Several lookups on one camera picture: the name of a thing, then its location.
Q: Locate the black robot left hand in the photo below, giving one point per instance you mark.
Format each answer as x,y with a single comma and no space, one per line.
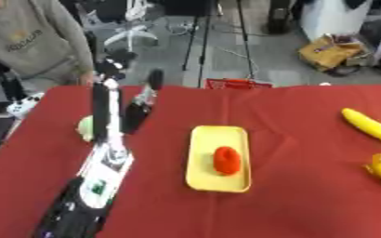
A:
100,108

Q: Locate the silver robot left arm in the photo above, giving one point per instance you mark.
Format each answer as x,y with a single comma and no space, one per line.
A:
99,182

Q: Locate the pale green round toy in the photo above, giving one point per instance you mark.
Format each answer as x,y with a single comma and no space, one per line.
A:
84,127

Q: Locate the person's hand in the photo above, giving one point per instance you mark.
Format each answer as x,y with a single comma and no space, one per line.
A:
86,80

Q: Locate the white game controller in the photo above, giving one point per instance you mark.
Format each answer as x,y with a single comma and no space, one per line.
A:
24,104

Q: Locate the white office chair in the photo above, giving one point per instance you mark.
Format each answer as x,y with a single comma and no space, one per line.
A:
130,31

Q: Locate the person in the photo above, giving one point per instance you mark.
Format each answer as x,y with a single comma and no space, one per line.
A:
31,37

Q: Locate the black tripod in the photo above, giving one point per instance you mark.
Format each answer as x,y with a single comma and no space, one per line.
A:
203,46

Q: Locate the yellow rectangular tray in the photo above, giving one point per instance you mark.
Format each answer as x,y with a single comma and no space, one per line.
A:
204,173

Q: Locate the red soft toy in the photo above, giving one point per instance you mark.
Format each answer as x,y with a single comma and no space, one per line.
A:
227,161

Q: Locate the yellow brown bag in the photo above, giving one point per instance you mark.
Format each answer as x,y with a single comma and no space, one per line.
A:
332,52

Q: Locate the yellow toy banana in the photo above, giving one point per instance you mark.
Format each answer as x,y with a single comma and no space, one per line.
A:
370,125

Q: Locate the black camera device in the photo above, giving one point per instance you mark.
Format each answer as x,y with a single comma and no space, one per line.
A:
115,63

